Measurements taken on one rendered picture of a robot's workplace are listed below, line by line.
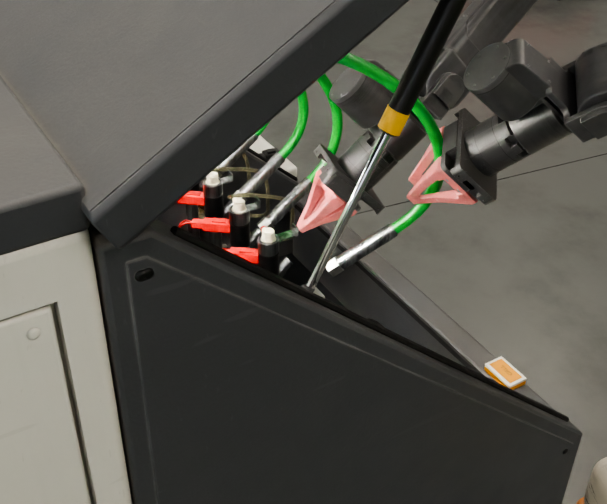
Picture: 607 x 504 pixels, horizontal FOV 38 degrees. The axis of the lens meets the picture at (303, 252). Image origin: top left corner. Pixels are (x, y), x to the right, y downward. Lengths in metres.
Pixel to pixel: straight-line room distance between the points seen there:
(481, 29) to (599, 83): 0.27
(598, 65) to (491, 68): 0.10
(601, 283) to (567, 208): 0.45
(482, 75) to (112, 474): 0.51
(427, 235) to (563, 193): 0.62
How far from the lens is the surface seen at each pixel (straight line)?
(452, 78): 1.10
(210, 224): 1.20
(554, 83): 0.92
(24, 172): 0.57
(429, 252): 3.06
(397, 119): 0.69
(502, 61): 0.90
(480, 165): 0.98
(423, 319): 1.30
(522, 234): 3.22
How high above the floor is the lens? 1.78
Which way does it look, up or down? 36 degrees down
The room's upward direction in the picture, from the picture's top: 1 degrees clockwise
